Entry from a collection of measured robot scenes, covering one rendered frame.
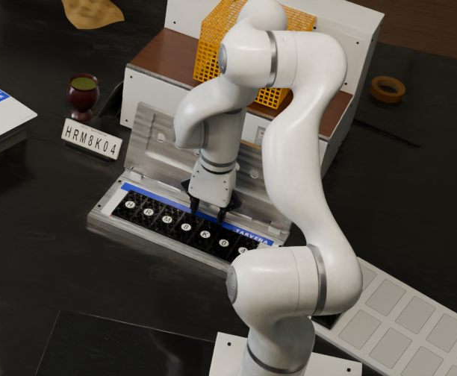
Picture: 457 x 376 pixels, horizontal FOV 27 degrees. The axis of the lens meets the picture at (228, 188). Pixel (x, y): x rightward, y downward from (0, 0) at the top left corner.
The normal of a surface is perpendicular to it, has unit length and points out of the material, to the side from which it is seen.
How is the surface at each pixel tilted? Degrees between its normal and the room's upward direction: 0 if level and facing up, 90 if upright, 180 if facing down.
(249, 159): 75
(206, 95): 45
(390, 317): 0
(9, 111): 0
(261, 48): 39
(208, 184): 90
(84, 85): 0
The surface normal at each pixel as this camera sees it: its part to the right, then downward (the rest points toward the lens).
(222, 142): 0.04, 0.66
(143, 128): -0.33, 0.36
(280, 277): 0.23, -0.21
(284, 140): -0.25, -0.14
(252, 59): 0.16, 0.21
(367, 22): 0.15, -0.75
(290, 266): 0.22, -0.48
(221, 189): -0.30, 0.57
